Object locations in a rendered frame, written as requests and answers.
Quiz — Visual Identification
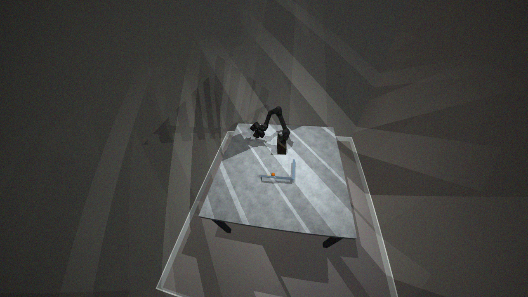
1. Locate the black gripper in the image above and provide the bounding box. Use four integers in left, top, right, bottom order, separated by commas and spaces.
250, 125, 265, 138

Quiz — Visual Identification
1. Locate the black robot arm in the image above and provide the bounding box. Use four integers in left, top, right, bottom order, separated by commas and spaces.
253, 106, 290, 143

